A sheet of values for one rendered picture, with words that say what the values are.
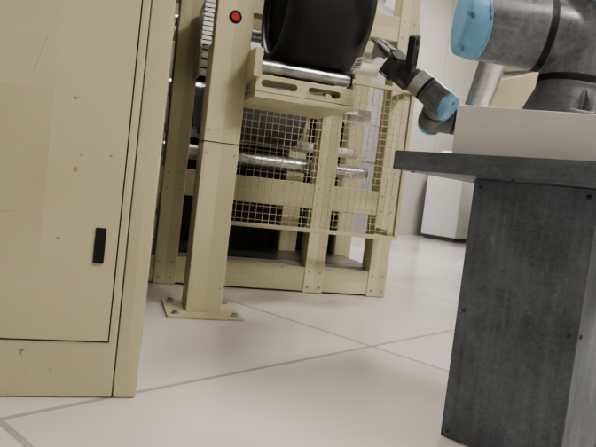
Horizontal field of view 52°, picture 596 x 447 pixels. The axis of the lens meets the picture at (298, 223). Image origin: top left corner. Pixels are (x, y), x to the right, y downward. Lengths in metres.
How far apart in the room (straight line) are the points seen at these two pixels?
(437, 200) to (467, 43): 7.13
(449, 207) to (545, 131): 7.13
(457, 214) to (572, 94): 6.99
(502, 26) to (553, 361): 0.67
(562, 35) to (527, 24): 0.07
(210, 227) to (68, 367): 0.95
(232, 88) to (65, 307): 1.13
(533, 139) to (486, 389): 0.52
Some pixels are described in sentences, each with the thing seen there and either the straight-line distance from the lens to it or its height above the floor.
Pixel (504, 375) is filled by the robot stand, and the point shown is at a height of 0.17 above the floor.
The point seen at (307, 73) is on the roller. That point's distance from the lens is 2.21.
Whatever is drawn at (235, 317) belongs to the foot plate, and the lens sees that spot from 2.21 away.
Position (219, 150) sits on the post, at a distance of 2.19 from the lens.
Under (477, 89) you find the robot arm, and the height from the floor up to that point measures 0.89.
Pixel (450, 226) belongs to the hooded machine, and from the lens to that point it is 8.33.
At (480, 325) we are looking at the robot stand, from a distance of 1.34.
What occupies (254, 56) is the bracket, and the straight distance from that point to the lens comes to 2.14.
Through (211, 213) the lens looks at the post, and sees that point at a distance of 2.19.
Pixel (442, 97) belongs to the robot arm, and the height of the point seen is 0.85.
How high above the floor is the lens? 0.50
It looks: 4 degrees down
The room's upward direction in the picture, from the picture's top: 7 degrees clockwise
